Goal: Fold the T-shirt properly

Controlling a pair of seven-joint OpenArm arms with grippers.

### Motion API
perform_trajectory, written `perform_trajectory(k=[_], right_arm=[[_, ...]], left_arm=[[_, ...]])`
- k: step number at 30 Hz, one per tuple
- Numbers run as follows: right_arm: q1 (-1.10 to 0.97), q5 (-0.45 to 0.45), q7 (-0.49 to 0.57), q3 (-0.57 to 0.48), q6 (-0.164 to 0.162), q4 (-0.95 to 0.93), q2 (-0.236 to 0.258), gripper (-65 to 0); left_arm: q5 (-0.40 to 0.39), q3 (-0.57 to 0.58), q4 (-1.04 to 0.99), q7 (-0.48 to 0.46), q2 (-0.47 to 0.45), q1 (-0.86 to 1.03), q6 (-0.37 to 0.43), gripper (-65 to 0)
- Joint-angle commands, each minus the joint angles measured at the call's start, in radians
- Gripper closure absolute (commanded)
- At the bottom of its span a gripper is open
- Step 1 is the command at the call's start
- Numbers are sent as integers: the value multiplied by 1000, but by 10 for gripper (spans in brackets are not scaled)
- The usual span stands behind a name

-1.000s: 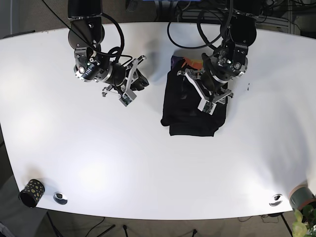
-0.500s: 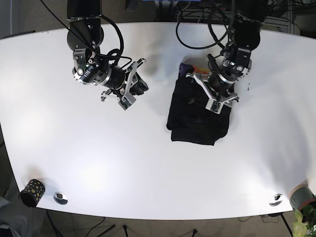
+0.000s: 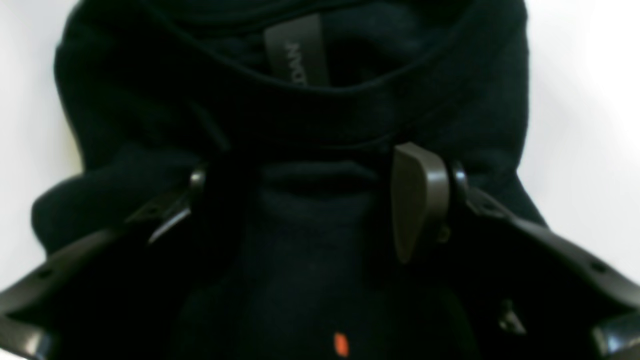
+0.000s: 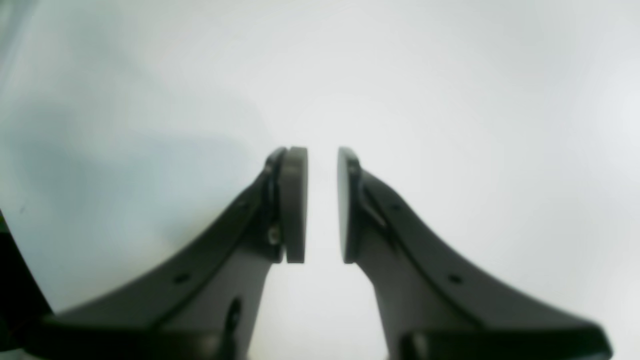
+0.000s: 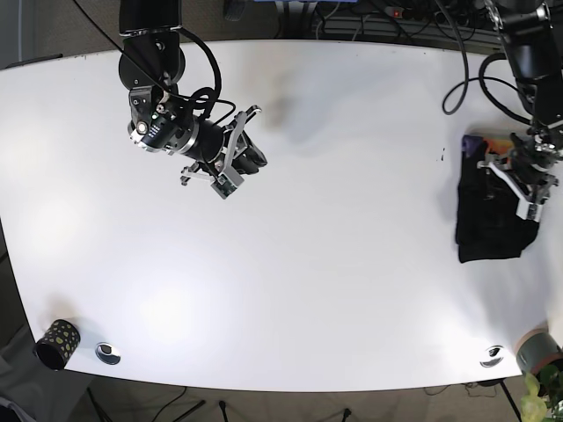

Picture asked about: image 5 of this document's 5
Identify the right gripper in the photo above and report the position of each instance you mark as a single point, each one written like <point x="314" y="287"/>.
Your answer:
<point x="223" y="155"/>

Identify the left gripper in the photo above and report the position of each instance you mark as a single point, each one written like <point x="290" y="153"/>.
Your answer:
<point x="530" y="183"/>

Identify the black T-shirt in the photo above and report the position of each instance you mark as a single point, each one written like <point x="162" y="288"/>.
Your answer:
<point x="487" y="225"/>

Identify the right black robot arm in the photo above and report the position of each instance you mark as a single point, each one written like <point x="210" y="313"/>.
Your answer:
<point x="163" y="120"/>

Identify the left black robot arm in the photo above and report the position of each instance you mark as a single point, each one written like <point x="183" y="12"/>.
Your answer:
<point x="529" y="47"/>

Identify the grey plant pot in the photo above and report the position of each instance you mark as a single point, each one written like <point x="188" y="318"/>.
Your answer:
<point x="536" y="350"/>

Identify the black gold-dotted cup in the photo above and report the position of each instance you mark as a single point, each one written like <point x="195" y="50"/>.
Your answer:
<point x="57" y="345"/>

